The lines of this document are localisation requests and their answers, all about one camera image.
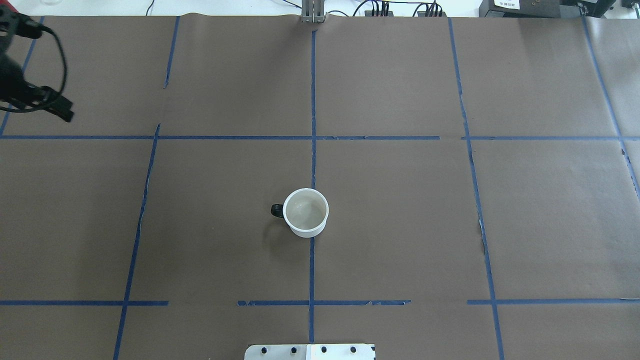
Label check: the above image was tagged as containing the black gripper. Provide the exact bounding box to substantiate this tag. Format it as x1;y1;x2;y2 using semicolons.
0;51;74;123

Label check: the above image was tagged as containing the white smiley face mug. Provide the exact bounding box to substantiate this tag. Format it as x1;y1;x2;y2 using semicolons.
270;187;330;239

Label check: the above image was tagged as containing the black power strip left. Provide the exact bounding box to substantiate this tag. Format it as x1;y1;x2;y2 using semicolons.
363;0;394;18

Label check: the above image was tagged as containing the black power strip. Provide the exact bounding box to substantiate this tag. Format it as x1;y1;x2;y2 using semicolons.
363;0;394;18
413;1;447;18

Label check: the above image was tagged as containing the black power strip right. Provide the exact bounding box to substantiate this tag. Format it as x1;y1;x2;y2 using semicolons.
413;1;447;18

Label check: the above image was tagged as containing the black box with label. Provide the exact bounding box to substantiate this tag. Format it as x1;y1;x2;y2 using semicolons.
478;0;586;19

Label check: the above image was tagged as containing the black camera cable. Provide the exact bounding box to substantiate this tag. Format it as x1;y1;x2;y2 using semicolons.
0;27;69;113

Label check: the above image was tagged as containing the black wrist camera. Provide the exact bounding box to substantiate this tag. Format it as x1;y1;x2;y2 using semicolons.
0;7;43;40

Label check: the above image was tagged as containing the grey aluminium frame post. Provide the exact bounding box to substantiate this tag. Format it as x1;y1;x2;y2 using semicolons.
301;0;326;24

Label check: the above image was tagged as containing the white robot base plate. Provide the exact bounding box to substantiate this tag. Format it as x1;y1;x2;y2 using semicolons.
244;343;377;360

